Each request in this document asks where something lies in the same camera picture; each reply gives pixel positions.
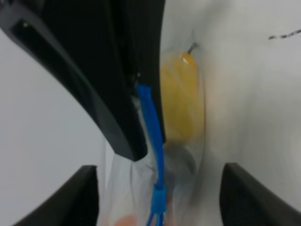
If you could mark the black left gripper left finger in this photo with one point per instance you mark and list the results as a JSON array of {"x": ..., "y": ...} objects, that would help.
[{"x": 76, "y": 203}]

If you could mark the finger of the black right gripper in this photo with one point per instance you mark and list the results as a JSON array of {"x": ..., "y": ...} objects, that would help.
[
  {"x": 136, "y": 44},
  {"x": 74, "y": 41}
]

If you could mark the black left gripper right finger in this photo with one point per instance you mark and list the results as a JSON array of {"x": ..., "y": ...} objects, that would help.
[{"x": 244, "y": 201}]

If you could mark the clear plastic zip bag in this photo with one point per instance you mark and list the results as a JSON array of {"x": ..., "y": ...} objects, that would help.
[{"x": 135, "y": 193}]

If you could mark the blue zipper slider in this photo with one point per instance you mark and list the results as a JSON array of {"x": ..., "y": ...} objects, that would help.
[{"x": 158, "y": 201}]

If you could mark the orange fruit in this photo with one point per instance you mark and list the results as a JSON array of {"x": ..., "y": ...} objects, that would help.
[{"x": 127, "y": 220}]

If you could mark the yellow pear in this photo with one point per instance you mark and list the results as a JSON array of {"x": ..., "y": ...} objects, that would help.
[{"x": 182, "y": 106}]

